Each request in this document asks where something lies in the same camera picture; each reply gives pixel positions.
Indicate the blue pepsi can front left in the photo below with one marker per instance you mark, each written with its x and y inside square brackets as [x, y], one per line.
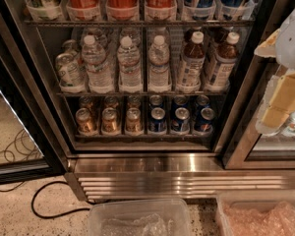
[157, 121]

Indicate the gold can front left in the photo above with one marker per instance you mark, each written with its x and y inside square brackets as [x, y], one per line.
[86, 124]

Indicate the green bottle top shelf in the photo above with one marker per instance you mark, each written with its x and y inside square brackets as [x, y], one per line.
[45, 10]

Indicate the brown tea bottle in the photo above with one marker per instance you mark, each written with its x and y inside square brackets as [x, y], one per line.
[220, 63]
[191, 64]

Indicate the clear water bottle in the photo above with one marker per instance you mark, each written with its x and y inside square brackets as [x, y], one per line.
[159, 65]
[130, 66]
[98, 68]

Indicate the open glass fridge door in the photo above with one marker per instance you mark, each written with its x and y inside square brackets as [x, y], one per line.
[28, 148]

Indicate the clear water bottle left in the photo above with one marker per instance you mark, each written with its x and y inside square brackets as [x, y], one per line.
[98, 68]

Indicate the clear water bottle middle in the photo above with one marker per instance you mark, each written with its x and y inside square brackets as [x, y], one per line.
[130, 66]

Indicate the clear plastic bin right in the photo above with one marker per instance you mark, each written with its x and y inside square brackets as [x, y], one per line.
[256, 213]

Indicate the red cola bottle right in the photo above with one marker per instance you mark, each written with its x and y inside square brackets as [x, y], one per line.
[160, 10]

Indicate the steel fridge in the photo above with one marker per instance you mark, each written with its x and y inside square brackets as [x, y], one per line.
[234, 156]

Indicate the gold can front middle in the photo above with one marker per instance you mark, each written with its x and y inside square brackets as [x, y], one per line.
[110, 123]

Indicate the clear water bottle right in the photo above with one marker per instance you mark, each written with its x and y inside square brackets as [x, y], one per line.
[159, 65]

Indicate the red cola bottle left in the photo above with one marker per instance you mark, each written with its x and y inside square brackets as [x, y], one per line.
[83, 10]

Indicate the silver green can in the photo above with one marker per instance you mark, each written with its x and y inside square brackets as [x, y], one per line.
[71, 77]

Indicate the red cola bottle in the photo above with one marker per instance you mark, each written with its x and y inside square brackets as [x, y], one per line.
[122, 10]
[83, 10]
[160, 10]

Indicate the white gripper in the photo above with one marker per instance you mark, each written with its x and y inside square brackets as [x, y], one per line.
[292, 44]

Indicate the clear plastic bin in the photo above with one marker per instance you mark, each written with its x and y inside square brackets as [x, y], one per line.
[256, 213]
[158, 217]

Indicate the blue pepsi can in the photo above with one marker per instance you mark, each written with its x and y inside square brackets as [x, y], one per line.
[157, 121]
[203, 123]
[180, 121]

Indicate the blue pepsi can front right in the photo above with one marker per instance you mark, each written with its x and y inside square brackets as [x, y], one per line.
[203, 123]

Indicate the blue pepsi can front middle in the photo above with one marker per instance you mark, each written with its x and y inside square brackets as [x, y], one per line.
[180, 121]

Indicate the gold can front right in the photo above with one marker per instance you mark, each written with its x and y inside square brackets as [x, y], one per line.
[134, 124]

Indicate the red cola bottle middle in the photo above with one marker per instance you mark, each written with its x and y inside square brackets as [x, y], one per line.
[122, 10]

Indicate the gold can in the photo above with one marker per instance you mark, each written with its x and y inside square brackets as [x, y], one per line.
[86, 124]
[134, 124]
[110, 123]

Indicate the clear plastic bin left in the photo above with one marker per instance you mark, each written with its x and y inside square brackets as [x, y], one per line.
[158, 217]

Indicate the blue bottle top left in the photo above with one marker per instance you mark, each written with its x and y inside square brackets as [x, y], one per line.
[198, 10]

